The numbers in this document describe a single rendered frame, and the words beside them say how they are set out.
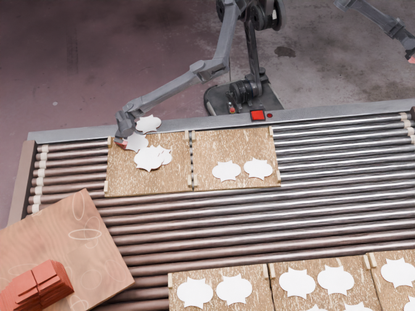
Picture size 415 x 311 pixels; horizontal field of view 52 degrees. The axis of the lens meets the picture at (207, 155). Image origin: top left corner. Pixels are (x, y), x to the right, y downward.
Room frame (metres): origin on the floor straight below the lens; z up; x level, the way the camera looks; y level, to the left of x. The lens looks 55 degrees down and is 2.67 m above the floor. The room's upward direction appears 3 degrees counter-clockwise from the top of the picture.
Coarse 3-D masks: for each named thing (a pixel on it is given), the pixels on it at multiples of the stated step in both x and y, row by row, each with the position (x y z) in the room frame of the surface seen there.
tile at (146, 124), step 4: (152, 116) 1.50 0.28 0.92; (140, 120) 1.47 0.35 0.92; (144, 120) 1.47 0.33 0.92; (148, 120) 1.47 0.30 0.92; (152, 120) 1.47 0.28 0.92; (156, 120) 1.46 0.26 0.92; (160, 120) 1.46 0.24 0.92; (140, 124) 1.44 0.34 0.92; (144, 124) 1.44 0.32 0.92; (148, 124) 1.44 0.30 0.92; (152, 124) 1.44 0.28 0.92; (156, 124) 1.44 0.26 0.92; (160, 124) 1.44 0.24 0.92; (136, 128) 1.42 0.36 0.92; (140, 128) 1.42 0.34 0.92; (144, 128) 1.41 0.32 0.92; (148, 128) 1.41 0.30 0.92; (152, 128) 1.41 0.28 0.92; (156, 128) 1.42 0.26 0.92; (144, 132) 1.39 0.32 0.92; (148, 132) 1.39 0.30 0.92
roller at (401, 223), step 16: (352, 224) 0.82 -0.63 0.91; (368, 224) 0.81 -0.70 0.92; (384, 224) 0.81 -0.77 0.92; (400, 224) 0.81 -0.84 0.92; (192, 240) 0.78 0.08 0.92; (208, 240) 0.77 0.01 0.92; (224, 240) 0.77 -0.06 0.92; (240, 240) 0.77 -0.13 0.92; (256, 240) 0.77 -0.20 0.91; (272, 240) 0.77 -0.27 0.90
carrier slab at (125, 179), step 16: (112, 144) 1.31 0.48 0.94; (160, 144) 1.30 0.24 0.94; (176, 144) 1.29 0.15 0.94; (112, 160) 1.21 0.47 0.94; (128, 160) 1.21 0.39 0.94; (176, 160) 1.19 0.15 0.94; (112, 176) 1.12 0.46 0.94; (128, 176) 1.11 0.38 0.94; (144, 176) 1.11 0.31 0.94; (160, 176) 1.10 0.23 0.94; (176, 176) 1.10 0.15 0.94; (112, 192) 1.03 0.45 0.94; (128, 192) 1.03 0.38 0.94; (144, 192) 1.02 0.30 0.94; (160, 192) 1.02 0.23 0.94; (176, 192) 1.02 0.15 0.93
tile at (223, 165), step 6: (222, 162) 1.16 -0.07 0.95; (228, 162) 1.16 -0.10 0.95; (216, 168) 1.13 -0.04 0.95; (222, 168) 1.13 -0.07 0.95; (228, 168) 1.13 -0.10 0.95; (234, 168) 1.12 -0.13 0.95; (240, 168) 1.12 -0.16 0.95; (216, 174) 1.10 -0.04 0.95; (222, 174) 1.10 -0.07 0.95; (228, 174) 1.09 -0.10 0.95; (234, 174) 1.09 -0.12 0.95; (222, 180) 1.06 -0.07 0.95; (234, 180) 1.06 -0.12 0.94
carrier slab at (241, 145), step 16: (256, 128) 1.37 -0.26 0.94; (192, 144) 1.29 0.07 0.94; (208, 144) 1.28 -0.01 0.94; (224, 144) 1.28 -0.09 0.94; (240, 144) 1.27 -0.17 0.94; (256, 144) 1.27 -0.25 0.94; (272, 144) 1.26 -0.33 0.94; (208, 160) 1.18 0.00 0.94; (224, 160) 1.18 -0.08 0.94; (240, 160) 1.17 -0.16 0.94; (272, 160) 1.17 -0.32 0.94; (208, 176) 1.09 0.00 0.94; (240, 176) 1.08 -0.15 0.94; (272, 176) 1.07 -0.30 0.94
